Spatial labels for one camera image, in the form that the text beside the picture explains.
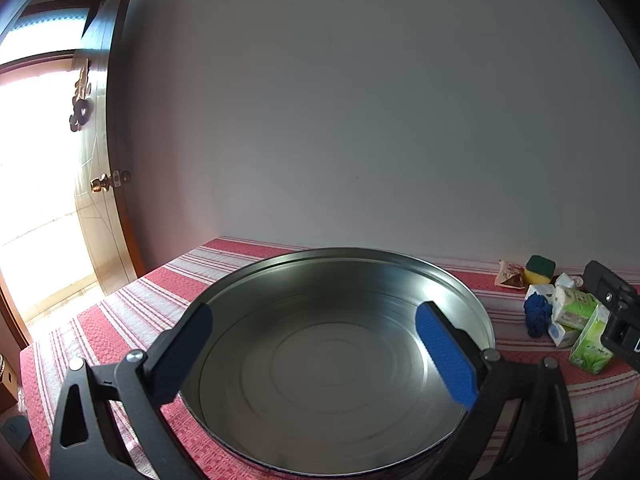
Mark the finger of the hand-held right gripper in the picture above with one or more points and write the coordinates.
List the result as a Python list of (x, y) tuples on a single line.
[(605, 280)]

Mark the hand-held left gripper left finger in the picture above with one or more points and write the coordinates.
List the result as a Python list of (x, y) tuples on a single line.
[(185, 350)]

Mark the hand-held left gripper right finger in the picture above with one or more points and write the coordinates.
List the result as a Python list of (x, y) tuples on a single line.
[(447, 360)]

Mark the white pink tissue packet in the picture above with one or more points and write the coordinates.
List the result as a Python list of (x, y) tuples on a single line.
[(567, 282)]

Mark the pale green tissue packet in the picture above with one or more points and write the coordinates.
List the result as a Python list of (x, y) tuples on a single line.
[(575, 307)]

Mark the white blue tissue packet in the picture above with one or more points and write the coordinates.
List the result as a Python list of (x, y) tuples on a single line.
[(542, 290)]

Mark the green yellow sponge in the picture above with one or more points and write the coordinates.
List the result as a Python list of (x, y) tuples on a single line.
[(540, 267)]

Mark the blue knitted cloth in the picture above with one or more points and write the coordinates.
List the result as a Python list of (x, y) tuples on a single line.
[(537, 312)]

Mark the brown white snack packet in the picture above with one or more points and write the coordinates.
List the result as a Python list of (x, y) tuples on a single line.
[(510, 275)]

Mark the round metal basin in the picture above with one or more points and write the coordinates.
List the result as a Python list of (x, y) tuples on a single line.
[(325, 360)]

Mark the red striped tablecloth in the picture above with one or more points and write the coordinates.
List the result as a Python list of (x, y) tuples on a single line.
[(100, 320)]

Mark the wooden door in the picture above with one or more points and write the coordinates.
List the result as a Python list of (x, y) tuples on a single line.
[(100, 220)]

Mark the brown box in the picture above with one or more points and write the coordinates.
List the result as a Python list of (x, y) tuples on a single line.
[(9, 385)]

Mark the brass door knob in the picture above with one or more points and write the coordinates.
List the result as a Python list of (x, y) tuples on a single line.
[(100, 183)]

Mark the dark hanging door ornament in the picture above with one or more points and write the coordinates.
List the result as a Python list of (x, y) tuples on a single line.
[(80, 110)]

